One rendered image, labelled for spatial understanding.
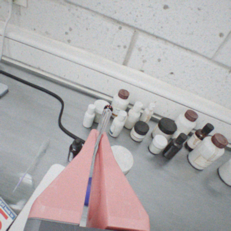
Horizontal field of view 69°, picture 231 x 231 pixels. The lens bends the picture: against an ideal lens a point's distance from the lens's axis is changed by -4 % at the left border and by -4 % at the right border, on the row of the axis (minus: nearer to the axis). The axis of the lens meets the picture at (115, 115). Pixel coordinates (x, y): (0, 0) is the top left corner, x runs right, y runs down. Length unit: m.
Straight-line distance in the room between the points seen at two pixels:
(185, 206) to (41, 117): 0.42
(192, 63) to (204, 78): 0.06
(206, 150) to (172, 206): 0.16
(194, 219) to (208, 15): 0.48
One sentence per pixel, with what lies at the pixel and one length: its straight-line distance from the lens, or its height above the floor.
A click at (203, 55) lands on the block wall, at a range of 0.55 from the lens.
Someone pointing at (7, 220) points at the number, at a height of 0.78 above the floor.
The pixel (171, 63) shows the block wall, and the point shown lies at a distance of 0.55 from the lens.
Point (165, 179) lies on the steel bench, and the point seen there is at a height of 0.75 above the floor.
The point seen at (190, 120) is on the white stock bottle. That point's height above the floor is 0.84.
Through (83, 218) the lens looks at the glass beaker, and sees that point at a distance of 0.27.
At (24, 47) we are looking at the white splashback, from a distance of 0.63.
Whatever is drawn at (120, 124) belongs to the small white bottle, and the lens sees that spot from 0.44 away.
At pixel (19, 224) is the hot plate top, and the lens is 0.29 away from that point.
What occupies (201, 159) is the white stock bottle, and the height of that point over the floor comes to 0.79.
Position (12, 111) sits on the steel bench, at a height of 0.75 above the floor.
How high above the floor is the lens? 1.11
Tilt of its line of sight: 42 degrees down
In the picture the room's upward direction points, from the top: 22 degrees clockwise
